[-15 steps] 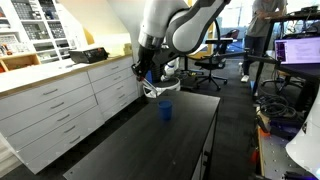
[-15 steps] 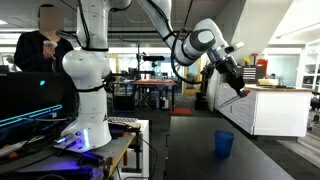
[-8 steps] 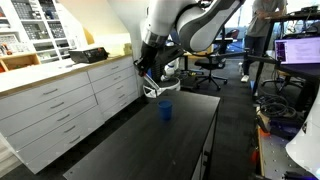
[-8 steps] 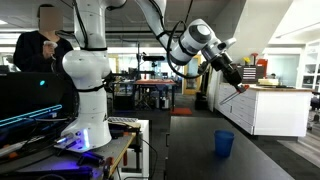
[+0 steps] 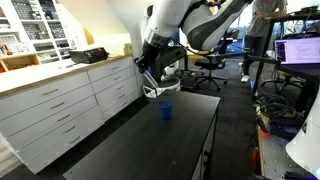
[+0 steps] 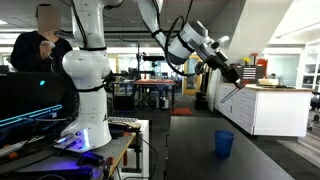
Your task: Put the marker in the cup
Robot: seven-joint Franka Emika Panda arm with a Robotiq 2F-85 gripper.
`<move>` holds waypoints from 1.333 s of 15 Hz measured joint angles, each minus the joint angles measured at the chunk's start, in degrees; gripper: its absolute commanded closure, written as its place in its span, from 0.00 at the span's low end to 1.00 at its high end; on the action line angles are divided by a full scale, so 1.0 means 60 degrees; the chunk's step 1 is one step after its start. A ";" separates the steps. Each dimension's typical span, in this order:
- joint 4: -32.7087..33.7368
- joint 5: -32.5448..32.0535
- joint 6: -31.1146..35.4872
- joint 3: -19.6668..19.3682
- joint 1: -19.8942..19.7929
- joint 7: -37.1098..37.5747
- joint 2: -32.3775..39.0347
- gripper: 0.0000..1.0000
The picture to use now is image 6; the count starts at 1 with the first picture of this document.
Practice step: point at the white pedestal cabinet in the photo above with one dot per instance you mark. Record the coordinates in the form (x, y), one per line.
(145, 150)

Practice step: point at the blue plastic cup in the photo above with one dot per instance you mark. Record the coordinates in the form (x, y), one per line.
(224, 145)

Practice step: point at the white wall shelf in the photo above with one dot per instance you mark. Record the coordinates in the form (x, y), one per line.
(311, 66)

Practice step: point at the person in black sweater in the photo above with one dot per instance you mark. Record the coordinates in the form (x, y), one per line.
(26, 56)

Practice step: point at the laptop with cyan glow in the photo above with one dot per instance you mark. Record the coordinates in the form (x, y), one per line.
(26, 116)

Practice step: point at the person bare hand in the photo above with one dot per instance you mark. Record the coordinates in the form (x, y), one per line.
(45, 50)

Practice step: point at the grey robot mounting table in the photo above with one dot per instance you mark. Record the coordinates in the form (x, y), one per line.
(43, 165)

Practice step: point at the black monitor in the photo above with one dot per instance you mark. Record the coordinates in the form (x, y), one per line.
(30, 93)

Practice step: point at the white marker with orange cap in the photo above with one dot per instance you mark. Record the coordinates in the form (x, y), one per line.
(230, 95)

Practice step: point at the black floor box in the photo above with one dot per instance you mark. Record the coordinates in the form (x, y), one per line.
(201, 103)

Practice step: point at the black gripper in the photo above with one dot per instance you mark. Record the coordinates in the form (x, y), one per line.
(218, 61)

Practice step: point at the dark metal tool chest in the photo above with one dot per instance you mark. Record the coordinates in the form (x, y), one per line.
(250, 75)

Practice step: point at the red topped workbench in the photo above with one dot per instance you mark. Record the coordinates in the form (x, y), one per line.
(155, 82)

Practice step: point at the leaning wooden boards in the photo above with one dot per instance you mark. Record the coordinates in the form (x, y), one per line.
(208, 83)

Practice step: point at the red floor mat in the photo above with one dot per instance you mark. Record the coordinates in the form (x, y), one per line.
(181, 111)

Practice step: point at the white handheld controller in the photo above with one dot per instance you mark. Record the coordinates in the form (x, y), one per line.
(50, 44)

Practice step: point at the small yellow object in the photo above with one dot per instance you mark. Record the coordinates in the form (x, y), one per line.
(246, 61)

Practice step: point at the red box on chest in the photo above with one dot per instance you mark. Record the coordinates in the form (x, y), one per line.
(262, 65)

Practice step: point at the black office chair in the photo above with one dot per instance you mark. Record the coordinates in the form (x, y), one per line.
(315, 103)

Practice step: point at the white drawer cabinet wood top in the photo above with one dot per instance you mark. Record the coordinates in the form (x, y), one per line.
(280, 113)

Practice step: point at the yellow framed glass door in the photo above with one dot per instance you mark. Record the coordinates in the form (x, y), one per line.
(185, 83)

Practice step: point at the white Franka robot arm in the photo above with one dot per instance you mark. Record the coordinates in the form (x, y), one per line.
(86, 66)

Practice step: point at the pale yellow stacked boards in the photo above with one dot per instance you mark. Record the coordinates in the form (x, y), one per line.
(268, 82)

